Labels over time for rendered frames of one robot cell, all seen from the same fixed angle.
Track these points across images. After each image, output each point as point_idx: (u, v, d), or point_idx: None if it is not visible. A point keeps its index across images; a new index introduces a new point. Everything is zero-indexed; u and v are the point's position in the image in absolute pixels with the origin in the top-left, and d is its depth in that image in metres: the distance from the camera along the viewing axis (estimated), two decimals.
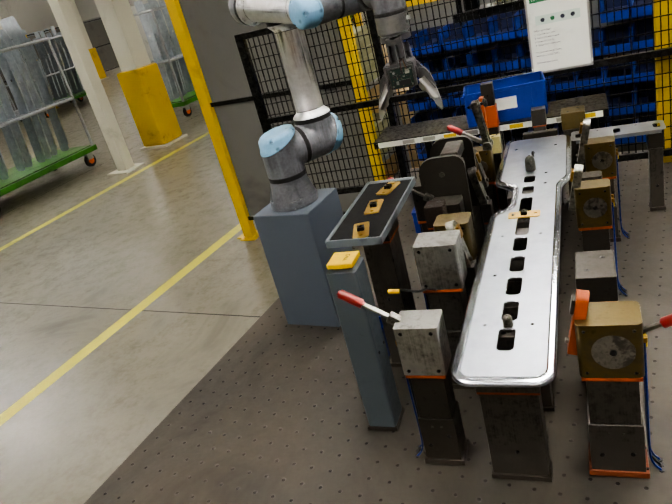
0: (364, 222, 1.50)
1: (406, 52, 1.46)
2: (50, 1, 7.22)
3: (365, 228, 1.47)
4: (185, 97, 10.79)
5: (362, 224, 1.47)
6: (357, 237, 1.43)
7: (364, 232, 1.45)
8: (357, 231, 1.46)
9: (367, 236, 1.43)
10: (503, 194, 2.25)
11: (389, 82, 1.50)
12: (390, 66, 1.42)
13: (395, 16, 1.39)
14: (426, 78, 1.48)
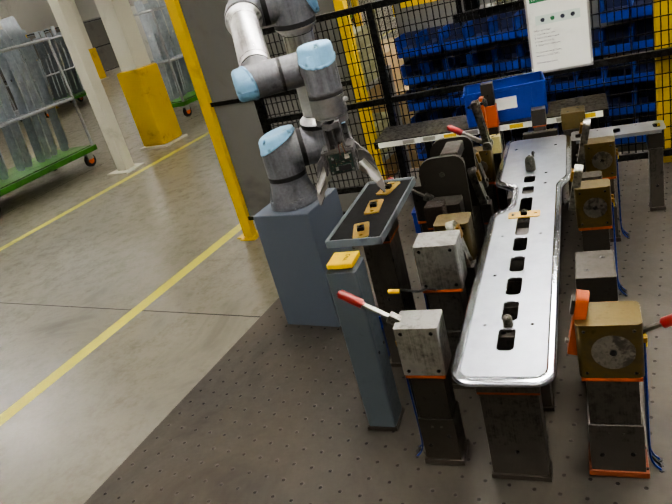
0: (364, 222, 1.50)
1: (344, 134, 1.35)
2: (50, 1, 7.22)
3: (365, 228, 1.47)
4: (185, 97, 10.79)
5: (362, 224, 1.47)
6: (357, 237, 1.43)
7: (364, 232, 1.45)
8: (357, 231, 1.46)
9: (367, 236, 1.43)
10: (503, 194, 2.25)
11: (327, 165, 1.39)
12: (328, 151, 1.32)
13: (331, 99, 1.28)
14: (367, 160, 1.38)
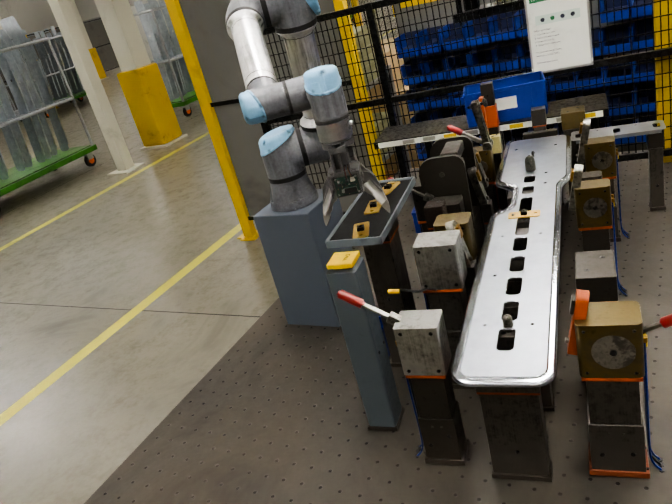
0: (364, 222, 1.50)
1: (350, 157, 1.38)
2: (50, 1, 7.22)
3: (365, 228, 1.47)
4: (185, 97, 10.79)
5: (362, 224, 1.47)
6: (357, 237, 1.43)
7: (364, 232, 1.45)
8: (357, 231, 1.46)
9: (367, 236, 1.43)
10: (503, 194, 2.25)
11: (333, 186, 1.42)
12: (334, 174, 1.34)
13: (337, 124, 1.31)
14: (372, 182, 1.40)
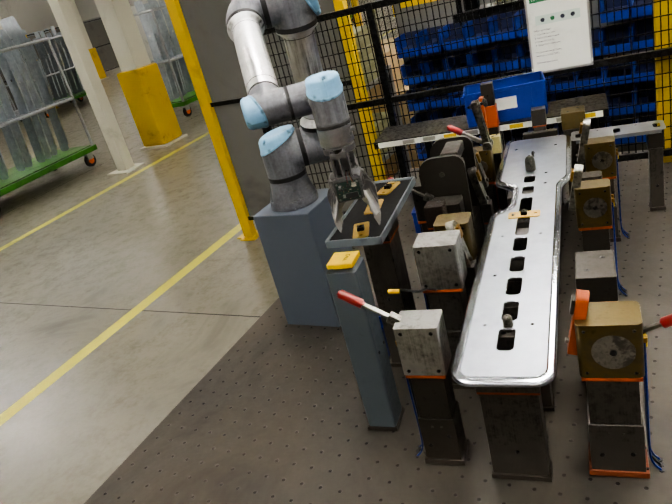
0: (364, 222, 1.50)
1: (351, 162, 1.38)
2: (50, 1, 7.22)
3: (365, 228, 1.47)
4: (185, 97, 10.79)
5: (362, 224, 1.47)
6: (357, 237, 1.43)
7: (364, 232, 1.45)
8: (357, 231, 1.46)
9: (367, 236, 1.43)
10: (503, 194, 2.25)
11: None
12: (336, 180, 1.34)
13: (339, 129, 1.31)
14: (370, 191, 1.42)
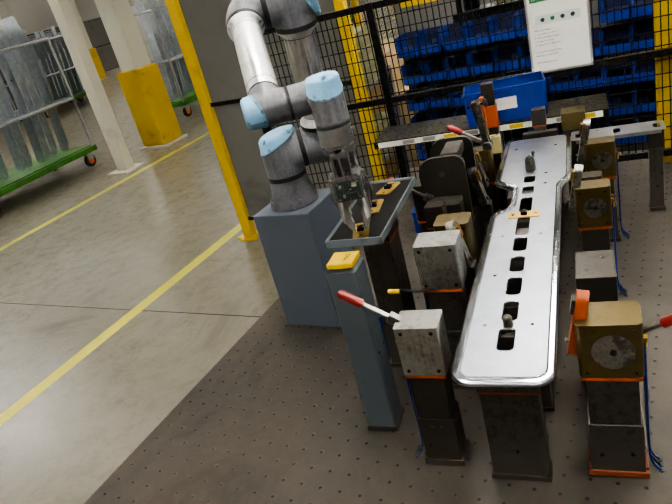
0: (364, 222, 1.50)
1: (351, 162, 1.38)
2: (50, 1, 7.22)
3: (365, 228, 1.47)
4: (185, 97, 10.79)
5: (362, 224, 1.47)
6: (357, 237, 1.43)
7: (364, 232, 1.45)
8: (357, 231, 1.46)
9: (367, 236, 1.43)
10: (503, 194, 2.25)
11: None
12: (336, 180, 1.34)
13: (339, 129, 1.31)
14: (367, 195, 1.42)
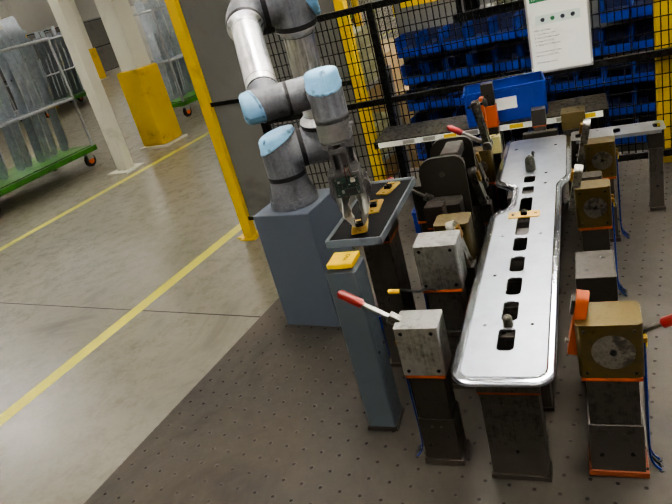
0: None
1: (350, 157, 1.38)
2: (50, 1, 7.22)
3: (364, 224, 1.47)
4: (185, 97, 10.79)
5: (361, 220, 1.47)
6: (356, 232, 1.43)
7: (363, 228, 1.44)
8: (356, 227, 1.46)
9: (366, 231, 1.43)
10: (503, 194, 2.25)
11: None
12: (334, 175, 1.34)
13: (338, 124, 1.31)
14: (365, 191, 1.42)
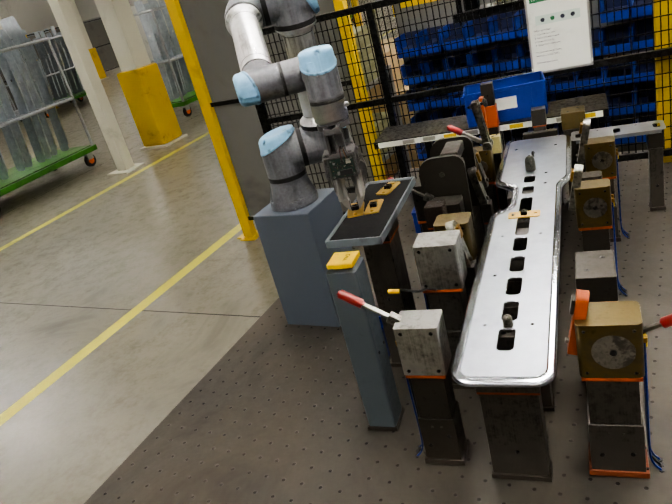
0: None
1: (345, 139, 1.36)
2: (50, 1, 7.22)
3: (360, 207, 1.45)
4: (185, 97, 10.79)
5: (357, 203, 1.45)
6: (352, 216, 1.41)
7: (359, 211, 1.42)
8: (352, 210, 1.44)
9: (362, 215, 1.41)
10: (503, 194, 2.25)
11: None
12: (330, 156, 1.32)
13: (333, 104, 1.29)
14: (361, 173, 1.40)
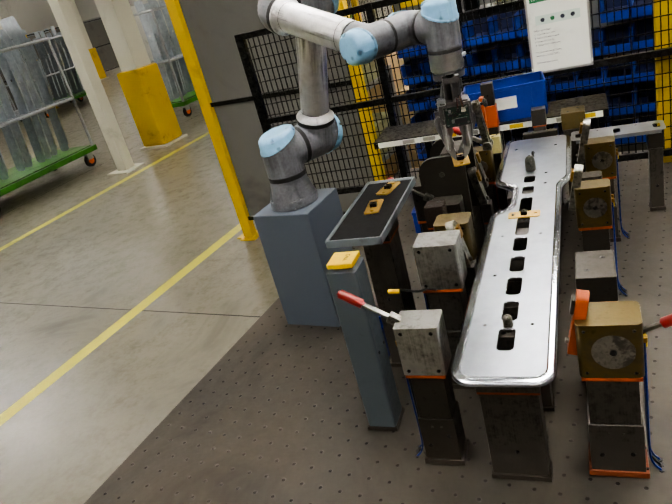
0: (461, 153, 1.54)
1: (459, 89, 1.41)
2: (50, 1, 7.22)
3: (464, 157, 1.50)
4: (185, 97, 10.79)
5: (461, 153, 1.51)
6: (459, 164, 1.47)
7: (465, 161, 1.48)
8: (457, 160, 1.50)
9: (469, 164, 1.46)
10: (503, 194, 2.25)
11: (444, 122, 1.45)
12: (446, 104, 1.38)
13: (453, 54, 1.34)
14: (470, 123, 1.45)
